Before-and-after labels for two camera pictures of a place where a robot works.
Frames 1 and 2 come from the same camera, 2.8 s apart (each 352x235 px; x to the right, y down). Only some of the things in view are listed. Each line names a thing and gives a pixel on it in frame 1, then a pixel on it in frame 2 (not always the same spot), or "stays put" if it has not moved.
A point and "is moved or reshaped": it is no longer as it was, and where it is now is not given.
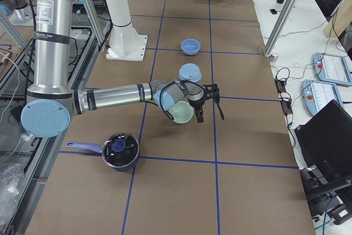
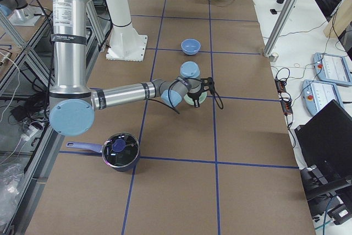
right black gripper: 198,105 to 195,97
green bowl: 181,111 is moved or reshaped
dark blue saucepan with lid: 120,151 stays put
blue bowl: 190,46 stays put
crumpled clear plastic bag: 11,177 stays put
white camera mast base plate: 126,44 stays put
